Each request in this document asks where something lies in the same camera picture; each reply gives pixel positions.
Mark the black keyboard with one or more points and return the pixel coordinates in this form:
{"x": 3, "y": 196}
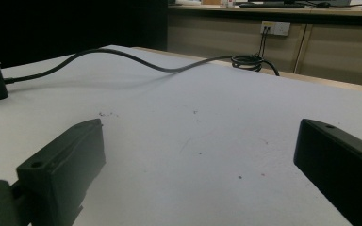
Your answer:
{"x": 271, "y": 5}

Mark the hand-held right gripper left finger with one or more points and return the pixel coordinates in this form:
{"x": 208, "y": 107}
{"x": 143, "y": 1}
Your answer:
{"x": 61, "y": 166}

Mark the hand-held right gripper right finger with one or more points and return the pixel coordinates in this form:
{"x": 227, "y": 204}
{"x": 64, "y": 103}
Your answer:
{"x": 339, "y": 163}

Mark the black computer mouse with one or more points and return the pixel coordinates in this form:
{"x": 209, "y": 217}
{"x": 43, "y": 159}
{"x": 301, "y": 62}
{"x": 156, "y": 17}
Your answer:
{"x": 323, "y": 4}

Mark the black curtain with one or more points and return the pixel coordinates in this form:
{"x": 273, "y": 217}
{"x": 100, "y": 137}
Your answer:
{"x": 72, "y": 26}

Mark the white wall socket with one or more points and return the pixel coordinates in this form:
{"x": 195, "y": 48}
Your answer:
{"x": 275, "y": 28}

